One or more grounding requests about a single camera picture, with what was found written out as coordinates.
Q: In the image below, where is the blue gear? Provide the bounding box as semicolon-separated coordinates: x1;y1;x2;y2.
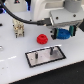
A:
57;29;70;39

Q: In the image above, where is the beige connector block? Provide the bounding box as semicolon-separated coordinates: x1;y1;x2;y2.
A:
13;19;24;37

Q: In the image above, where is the red gear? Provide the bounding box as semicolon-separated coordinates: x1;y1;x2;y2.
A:
37;34;48;44

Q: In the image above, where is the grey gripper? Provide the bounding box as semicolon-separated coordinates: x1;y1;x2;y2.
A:
50;8;84;39

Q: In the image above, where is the black cable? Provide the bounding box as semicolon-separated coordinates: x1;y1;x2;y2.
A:
0;0;51;26

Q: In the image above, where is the right metal peg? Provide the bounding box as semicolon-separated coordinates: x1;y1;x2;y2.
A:
49;46;54;57

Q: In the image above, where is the metal peg base plate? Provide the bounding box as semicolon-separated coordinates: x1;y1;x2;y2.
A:
26;46;66;67

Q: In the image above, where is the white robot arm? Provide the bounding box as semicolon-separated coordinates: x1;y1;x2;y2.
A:
29;0;84;39

